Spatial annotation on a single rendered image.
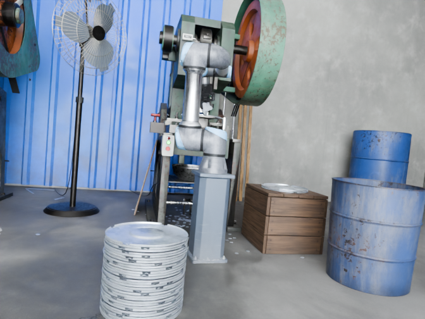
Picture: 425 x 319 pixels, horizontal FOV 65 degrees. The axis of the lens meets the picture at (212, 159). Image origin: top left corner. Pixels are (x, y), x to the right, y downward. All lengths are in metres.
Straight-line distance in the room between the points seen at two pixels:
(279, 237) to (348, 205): 0.51
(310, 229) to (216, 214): 0.63
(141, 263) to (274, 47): 1.68
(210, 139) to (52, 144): 2.29
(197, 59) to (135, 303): 1.11
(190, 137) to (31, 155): 2.35
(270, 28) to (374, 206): 1.33
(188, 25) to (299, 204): 1.44
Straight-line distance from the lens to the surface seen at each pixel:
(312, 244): 2.09
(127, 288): 1.15
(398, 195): 1.63
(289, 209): 1.97
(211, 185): 1.65
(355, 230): 1.66
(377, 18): 4.87
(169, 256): 1.13
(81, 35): 2.53
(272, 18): 2.40
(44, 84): 3.75
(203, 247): 1.72
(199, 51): 1.69
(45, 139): 3.72
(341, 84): 4.42
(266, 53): 2.32
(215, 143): 1.67
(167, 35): 2.51
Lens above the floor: 0.61
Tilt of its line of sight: 3 degrees down
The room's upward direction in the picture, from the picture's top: 5 degrees clockwise
